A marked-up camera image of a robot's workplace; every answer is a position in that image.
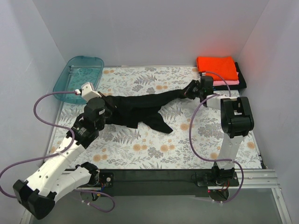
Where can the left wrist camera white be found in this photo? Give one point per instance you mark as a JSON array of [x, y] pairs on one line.
[[88, 92]]

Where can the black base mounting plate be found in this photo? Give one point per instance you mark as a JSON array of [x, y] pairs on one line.
[[162, 182]]

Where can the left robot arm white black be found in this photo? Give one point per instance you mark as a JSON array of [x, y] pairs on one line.
[[39, 192]]

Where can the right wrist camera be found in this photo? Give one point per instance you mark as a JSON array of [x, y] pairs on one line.
[[207, 84]]

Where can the floral patterned table mat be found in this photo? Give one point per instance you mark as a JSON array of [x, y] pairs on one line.
[[197, 134]]

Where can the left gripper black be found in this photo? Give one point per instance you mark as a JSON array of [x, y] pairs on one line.
[[106, 105]]

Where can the black folded t-shirt with logo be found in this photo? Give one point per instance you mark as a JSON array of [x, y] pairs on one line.
[[242, 83]]

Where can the orange folded t-shirt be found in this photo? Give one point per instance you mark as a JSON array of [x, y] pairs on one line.
[[223, 66]]

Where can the teal transparent plastic bin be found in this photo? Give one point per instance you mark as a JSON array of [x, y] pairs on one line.
[[78, 71]]

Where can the pink folded t-shirt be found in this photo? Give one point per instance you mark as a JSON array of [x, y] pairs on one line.
[[229, 82]]

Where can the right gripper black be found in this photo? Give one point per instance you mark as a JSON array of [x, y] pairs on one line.
[[195, 88]]

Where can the aluminium frame rail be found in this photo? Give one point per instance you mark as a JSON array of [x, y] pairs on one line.
[[260, 179]]

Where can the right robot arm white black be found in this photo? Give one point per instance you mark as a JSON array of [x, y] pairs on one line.
[[236, 123]]

